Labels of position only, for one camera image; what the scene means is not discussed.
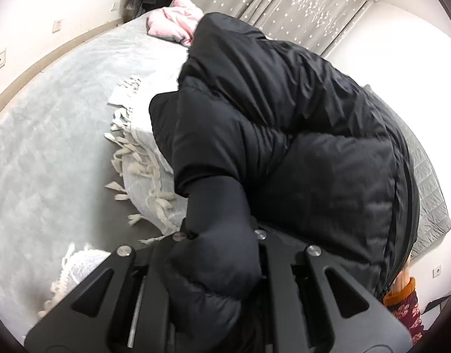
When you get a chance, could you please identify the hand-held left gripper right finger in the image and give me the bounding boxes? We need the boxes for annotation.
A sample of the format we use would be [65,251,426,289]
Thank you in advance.
[253,228,413,350]

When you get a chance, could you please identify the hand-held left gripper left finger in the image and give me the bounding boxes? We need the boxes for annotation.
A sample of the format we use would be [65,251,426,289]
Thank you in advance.
[25,232,191,350]

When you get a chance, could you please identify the black puffer jacket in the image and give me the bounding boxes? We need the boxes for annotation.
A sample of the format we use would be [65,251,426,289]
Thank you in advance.
[149,12,421,353]

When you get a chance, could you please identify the person's right forearm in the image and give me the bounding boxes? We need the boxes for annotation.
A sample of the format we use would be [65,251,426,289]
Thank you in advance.
[383,265,426,344]

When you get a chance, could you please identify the light grey fringed throw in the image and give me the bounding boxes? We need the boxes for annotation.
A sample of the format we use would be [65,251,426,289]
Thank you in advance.
[38,75,191,317]

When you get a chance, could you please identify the grey quilted headboard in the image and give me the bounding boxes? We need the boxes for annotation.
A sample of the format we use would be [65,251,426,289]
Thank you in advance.
[361,84,451,260]

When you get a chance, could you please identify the pink fleece blanket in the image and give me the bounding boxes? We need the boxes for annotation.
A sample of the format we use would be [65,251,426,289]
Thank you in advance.
[146,0,204,46]

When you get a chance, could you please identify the grey star-print curtain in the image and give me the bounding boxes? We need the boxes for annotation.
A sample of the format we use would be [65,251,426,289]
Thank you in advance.
[174,0,377,56]

